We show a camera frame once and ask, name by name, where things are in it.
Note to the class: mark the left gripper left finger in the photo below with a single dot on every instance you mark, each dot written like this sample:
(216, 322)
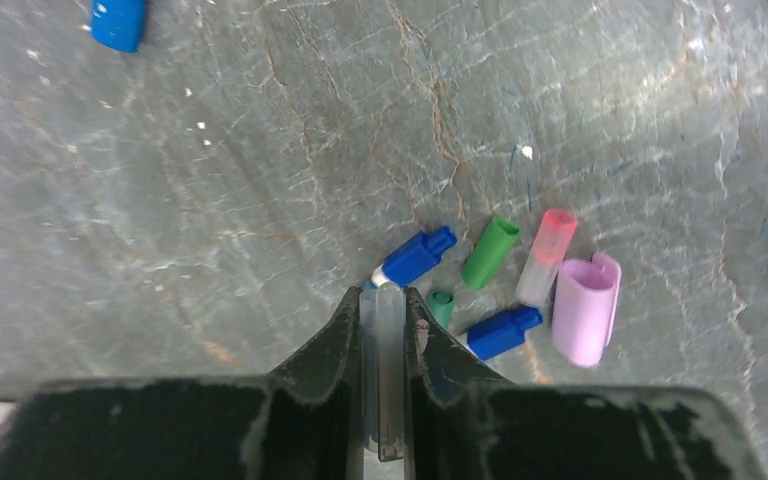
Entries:
(298, 421)

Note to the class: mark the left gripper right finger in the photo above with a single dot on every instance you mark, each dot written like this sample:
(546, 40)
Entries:
(466, 421)

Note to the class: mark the dark green marker cap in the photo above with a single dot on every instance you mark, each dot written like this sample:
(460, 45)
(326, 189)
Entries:
(441, 305)

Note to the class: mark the clear pen cap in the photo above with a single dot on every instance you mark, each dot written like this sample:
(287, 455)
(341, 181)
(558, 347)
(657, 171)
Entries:
(382, 318)

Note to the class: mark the blue whiteboard marker cap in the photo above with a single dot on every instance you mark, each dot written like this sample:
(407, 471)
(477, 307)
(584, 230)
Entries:
(414, 258)

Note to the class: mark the pink highlighter cap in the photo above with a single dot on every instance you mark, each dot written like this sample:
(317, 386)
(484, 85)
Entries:
(584, 309)

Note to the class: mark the small pink pen cap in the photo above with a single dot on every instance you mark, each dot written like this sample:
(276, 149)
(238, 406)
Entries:
(547, 252)

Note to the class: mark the blue cap white marker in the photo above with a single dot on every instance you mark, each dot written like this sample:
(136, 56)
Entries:
(118, 24)

